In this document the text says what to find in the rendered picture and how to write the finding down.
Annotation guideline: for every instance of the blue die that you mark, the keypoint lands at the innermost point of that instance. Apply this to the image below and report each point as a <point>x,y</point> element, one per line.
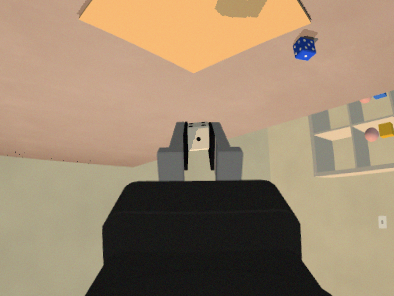
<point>304,49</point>

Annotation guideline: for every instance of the white die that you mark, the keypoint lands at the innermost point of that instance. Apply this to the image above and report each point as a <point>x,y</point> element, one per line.
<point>198,136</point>

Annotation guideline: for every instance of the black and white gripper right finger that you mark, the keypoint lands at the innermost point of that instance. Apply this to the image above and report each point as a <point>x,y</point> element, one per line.
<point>226,161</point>

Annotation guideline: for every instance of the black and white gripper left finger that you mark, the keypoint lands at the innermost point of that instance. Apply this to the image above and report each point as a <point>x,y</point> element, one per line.
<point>173,160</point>

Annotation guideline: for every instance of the orange flat mat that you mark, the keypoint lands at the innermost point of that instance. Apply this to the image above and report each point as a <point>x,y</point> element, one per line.
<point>195,34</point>

